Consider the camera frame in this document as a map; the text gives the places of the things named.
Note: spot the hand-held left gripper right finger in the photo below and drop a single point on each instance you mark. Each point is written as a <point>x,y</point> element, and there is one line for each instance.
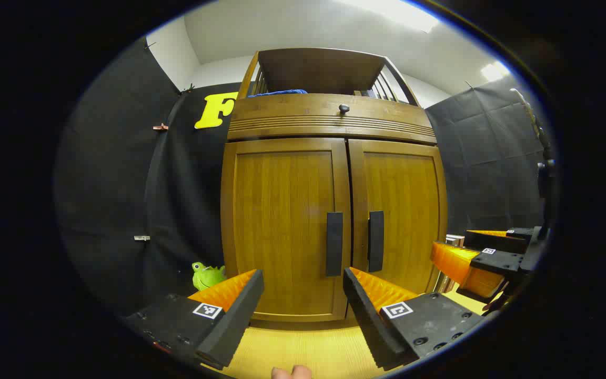
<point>366,321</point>

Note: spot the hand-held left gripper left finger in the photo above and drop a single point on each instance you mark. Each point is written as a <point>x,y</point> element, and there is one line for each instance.
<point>240,310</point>

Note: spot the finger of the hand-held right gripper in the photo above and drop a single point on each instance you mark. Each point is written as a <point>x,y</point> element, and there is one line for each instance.
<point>497,261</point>
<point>495,242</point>

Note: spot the wooden shoe cabinet door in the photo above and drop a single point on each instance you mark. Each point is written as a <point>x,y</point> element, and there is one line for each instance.
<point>282,226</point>
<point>408,210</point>

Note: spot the wooden double-door shoe cabinet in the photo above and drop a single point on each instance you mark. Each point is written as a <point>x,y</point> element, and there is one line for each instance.
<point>324,68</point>

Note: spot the wooden cabinet drawer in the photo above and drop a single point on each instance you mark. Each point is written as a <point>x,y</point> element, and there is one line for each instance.
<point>282,113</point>

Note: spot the green frog toy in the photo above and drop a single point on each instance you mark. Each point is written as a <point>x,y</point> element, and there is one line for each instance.
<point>207,276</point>

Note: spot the small ceiling light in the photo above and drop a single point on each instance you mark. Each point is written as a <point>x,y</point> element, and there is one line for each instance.
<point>495,71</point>

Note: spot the silver clip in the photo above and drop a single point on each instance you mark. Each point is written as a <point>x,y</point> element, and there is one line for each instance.
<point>141,238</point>

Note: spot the black backdrop cloth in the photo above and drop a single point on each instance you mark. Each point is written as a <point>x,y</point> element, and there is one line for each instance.
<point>113,184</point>

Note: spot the pink clip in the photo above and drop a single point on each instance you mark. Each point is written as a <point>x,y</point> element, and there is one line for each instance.
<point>160,127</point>

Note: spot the black drawer knob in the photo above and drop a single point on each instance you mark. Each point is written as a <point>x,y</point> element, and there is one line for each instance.
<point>344,109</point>

